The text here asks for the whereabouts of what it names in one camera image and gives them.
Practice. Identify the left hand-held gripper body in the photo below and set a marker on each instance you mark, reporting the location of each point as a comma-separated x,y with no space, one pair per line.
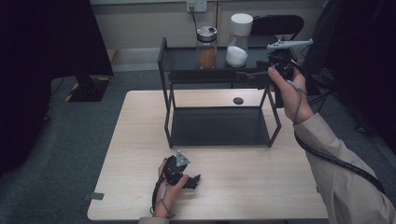
176,169

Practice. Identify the white wall outlet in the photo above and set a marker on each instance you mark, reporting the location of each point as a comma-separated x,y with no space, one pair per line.
196,5

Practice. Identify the black round table grommet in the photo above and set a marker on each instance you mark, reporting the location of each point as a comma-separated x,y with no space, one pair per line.
238,100

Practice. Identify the dark curtain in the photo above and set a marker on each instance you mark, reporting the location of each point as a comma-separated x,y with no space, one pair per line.
358,46
37,62

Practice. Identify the person's right hand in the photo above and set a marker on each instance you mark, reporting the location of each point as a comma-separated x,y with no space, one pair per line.
292,99

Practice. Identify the black metal shelf rack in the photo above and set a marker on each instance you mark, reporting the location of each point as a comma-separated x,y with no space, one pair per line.
218,126

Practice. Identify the glass jar with metal lid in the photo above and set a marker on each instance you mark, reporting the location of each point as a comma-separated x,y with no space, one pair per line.
206,49

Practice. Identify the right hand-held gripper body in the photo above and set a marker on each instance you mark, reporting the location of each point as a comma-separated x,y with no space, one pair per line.
281,62

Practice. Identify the grey tape tab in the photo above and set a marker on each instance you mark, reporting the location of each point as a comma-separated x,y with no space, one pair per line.
94,196
317,189

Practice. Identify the black stand base yellow stripes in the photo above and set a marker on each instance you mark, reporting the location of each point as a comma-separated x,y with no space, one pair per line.
88,90

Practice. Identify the person's left hand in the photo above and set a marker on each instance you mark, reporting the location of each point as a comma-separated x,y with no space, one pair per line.
168,199

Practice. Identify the glass jar with white lid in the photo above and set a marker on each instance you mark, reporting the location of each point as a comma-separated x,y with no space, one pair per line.
238,43

